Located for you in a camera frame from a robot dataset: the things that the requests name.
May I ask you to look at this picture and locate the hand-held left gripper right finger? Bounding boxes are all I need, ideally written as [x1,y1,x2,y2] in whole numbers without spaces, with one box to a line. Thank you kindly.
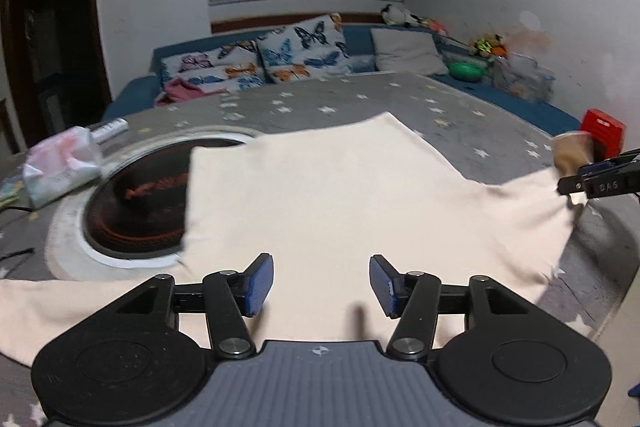
[369,254,586,356]

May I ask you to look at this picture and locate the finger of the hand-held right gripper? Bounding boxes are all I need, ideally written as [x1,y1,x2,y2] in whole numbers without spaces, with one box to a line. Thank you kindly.
[557,171,640,200]
[575,148,640,176]

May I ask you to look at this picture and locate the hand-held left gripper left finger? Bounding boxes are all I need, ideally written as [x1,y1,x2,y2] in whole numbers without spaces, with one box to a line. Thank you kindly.
[65,253,275,359]

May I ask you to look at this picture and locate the cream cloth garment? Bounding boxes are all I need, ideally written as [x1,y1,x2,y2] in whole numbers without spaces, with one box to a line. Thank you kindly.
[0,112,585,365]

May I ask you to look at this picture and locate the tan blurry object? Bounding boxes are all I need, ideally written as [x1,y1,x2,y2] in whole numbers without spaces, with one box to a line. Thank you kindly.
[551,132,596,178]

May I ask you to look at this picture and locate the red box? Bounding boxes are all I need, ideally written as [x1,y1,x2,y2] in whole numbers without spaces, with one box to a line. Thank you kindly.
[580,108,628,160]

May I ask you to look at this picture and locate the clear plastic bag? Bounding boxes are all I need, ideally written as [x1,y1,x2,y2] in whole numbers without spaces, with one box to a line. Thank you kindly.
[492,54,557,104]

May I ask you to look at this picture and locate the round dark table heater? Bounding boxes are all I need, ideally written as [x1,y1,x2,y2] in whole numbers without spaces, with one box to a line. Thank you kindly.
[82,136,262,258]

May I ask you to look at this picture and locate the green round toy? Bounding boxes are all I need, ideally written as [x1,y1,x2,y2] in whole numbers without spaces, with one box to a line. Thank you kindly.
[448,61,485,83]

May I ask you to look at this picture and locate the yellow green toy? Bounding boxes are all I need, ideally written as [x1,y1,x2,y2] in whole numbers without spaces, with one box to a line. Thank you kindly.
[469,34,509,58]

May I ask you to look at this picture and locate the pink cloth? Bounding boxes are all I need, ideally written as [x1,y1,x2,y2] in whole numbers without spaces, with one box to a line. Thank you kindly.
[155,77,230,108]

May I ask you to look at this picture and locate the silver tube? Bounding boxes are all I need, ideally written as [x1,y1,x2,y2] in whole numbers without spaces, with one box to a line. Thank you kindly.
[87,117,129,143]

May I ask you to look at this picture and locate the grey pillow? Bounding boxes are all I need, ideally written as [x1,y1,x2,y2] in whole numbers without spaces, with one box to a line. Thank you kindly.
[370,28,450,76]

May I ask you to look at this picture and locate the long butterfly print pillow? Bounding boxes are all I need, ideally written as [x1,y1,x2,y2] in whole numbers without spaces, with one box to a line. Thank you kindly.
[158,39,267,96]

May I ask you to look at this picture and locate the pink white plastic packet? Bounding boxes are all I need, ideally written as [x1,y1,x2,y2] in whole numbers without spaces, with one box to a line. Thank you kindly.
[22,126,104,209]

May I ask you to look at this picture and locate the large butterfly print pillow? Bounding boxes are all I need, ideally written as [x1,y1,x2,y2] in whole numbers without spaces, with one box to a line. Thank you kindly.
[256,14,352,84]

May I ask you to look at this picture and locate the blue sofa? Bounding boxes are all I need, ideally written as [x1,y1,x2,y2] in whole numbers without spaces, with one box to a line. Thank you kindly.
[102,23,583,134]

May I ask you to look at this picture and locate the white black plush toy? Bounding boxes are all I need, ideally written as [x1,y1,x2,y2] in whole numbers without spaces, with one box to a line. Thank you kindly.
[380,3,424,28]

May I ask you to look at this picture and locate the brown wooden board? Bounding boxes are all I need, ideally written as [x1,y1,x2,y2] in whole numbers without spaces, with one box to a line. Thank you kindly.
[210,11,387,34]

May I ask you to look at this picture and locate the dark brown door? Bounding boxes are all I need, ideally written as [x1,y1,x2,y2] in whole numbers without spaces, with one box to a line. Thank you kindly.
[0,0,114,154]

